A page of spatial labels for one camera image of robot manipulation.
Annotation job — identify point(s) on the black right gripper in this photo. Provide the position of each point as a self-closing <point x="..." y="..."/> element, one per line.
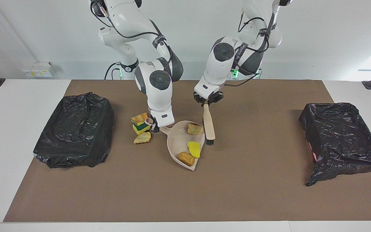
<point x="155" y="127"/>

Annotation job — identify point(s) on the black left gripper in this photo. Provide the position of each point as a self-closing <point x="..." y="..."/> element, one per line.
<point x="209" y="97"/>

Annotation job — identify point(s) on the yellow and green sponge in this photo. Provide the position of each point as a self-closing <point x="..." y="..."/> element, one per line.
<point x="142" y="128"/>

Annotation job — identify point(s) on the pale yellow chip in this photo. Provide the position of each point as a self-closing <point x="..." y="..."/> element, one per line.
<point x="142" y="138"/>

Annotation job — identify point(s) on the beige brush black bristles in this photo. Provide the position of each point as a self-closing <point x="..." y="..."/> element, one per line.
<point x="209" y="124"/>

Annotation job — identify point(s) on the beige plastic dustpan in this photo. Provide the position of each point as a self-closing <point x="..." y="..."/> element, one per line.
<point x="179" y="141"/>

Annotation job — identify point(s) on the brown toy potato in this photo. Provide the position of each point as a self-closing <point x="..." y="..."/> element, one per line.
<point x="186" y="159"/>

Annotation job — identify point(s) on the plain yellow sponge piece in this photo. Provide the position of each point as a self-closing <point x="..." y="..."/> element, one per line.
<point x="194" y="149"/>

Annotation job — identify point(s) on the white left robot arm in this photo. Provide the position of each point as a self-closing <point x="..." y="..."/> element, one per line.
<point x="217" y="67"/>

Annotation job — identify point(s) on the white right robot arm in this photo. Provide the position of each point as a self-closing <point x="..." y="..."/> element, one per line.
<point x="159" y="96"/>

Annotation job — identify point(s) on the black bag lined bin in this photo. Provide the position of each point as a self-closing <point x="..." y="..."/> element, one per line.
<point x="76" y="135"/>

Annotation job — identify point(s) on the pink bin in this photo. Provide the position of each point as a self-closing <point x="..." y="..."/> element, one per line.
<point x="314" y="157"/>

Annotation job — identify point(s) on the black bag over pink bin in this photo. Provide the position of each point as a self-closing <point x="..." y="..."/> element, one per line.
<point x="340" y="138"/>

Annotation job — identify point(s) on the orange striped toy croissant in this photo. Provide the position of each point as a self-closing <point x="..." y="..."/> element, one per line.
<point x="139" y="117"/>

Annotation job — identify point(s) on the brown table mat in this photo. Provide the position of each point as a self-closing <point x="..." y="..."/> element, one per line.
<point x="185" y="199"/>

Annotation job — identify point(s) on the white wall socket box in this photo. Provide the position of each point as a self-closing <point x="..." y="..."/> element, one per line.
<point x="37" y="69"/>

